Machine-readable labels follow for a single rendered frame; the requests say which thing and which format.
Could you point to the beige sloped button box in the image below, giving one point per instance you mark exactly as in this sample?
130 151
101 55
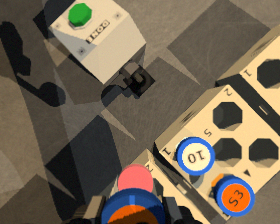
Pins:
104 38

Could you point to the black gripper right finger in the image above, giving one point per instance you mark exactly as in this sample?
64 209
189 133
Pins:
177 214

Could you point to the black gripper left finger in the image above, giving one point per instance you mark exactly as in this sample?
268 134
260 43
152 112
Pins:
88 214

